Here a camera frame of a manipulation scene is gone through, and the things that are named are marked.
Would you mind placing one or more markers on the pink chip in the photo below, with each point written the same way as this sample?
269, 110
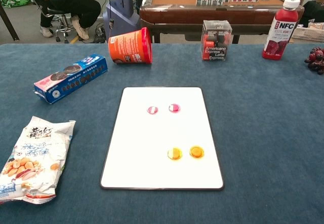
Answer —
152, 109
174, 107

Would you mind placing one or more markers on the orange instant noodle cup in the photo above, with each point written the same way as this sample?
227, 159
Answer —
126, 47

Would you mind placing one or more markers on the seated person in black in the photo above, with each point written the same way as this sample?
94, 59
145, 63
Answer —
73, 4

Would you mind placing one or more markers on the white peanut snack bag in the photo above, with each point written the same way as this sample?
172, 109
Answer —
35, 163

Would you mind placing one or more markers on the black bag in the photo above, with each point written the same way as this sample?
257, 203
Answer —
314, 12

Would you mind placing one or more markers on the white rectangular board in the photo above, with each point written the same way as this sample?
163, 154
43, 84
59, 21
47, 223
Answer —
152, 138

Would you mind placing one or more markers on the dark red grape bunch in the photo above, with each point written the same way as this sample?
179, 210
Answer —
316, 59

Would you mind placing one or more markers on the clear coffee capsule box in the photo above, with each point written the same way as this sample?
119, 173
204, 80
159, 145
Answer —
216, 42

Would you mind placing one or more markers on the red NFC juice bottle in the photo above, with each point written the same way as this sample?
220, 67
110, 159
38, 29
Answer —
278, 37

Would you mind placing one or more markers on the brown mahjong table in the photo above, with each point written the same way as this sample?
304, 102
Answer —
189, 14

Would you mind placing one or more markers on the mahjong tile row bamboo faces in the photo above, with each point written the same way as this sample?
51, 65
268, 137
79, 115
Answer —
210, 1

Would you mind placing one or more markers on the black metal leg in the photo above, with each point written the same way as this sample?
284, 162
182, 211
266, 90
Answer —
8, 24

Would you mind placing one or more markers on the black office chair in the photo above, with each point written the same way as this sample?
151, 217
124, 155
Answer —
60, 26

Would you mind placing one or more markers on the blue grey machine base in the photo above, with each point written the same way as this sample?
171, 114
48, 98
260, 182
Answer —
121, 6

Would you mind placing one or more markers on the blue pink cookie box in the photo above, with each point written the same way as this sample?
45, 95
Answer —
71, 78

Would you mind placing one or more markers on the blue table cloth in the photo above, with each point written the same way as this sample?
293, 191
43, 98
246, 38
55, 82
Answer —
253, 183

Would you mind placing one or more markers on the orange chip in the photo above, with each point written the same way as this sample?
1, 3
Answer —
197, 152
174, 153

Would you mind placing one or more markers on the white plastic basket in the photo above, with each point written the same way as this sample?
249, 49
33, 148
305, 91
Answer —
308, 34

